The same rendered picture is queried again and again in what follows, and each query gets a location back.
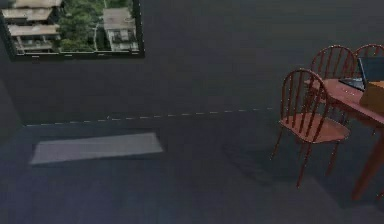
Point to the black open laptop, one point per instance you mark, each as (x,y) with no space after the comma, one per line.
(371,70)

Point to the red wooden dining table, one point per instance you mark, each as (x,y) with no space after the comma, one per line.
(353,100)

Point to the red wooden spindle chair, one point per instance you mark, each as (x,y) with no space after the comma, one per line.
(313,128)
(333,63)
(370,50)

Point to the tan cardboard box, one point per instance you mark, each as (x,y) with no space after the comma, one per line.
(375,96)

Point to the black framed window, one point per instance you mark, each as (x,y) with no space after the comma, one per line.
(73,26)

